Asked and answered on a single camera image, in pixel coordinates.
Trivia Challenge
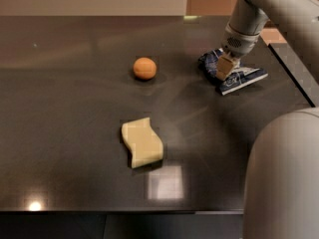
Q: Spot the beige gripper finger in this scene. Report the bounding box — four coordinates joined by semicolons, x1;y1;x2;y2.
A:
216;54;240;81

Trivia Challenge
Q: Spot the blue chip bag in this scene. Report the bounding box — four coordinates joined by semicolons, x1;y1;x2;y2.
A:
198;48;268;96

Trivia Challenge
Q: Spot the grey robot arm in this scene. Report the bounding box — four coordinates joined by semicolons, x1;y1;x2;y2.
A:
217;0;319;239

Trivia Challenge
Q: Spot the yellow sponge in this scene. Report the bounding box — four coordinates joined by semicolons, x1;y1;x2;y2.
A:
122;118;163;168

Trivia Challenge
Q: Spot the orange ball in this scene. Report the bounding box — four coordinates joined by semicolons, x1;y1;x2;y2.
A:
133;58;157;81

